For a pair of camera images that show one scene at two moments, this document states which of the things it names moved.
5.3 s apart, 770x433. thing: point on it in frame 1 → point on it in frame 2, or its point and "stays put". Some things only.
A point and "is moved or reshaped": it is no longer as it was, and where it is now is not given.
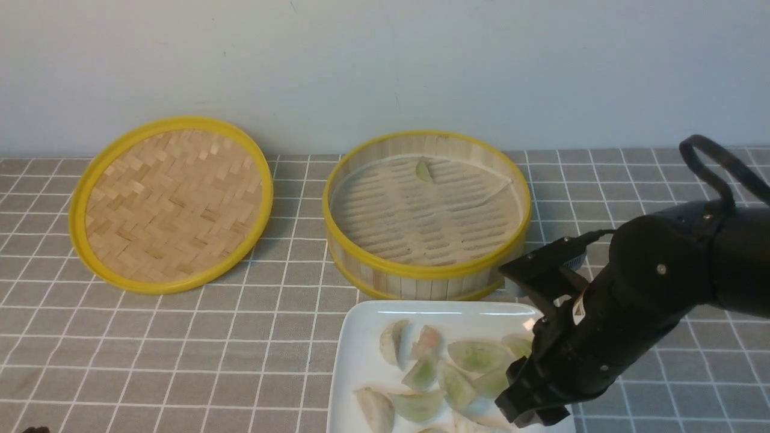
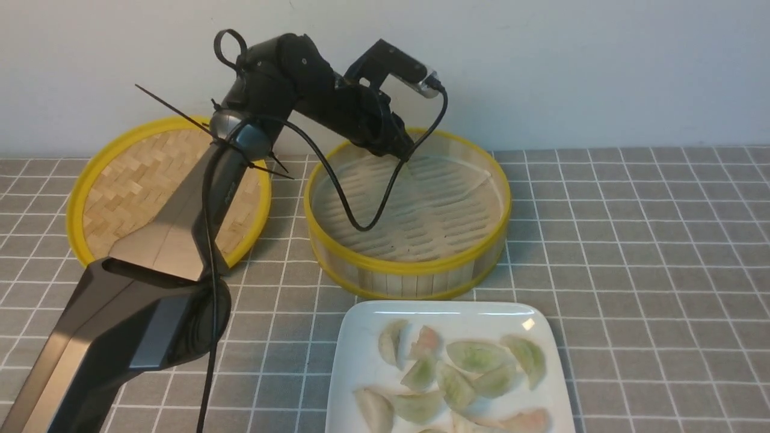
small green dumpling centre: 423,374 stays put
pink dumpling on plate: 429,344 stays put
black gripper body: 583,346 → 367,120
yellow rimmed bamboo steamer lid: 170,205 stays put
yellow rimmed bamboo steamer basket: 425,215 is moved or reshaped
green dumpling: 422,169 → 411,172
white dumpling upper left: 396,342 stays put
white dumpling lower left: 378,409 stays put
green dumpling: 419,407 stays put
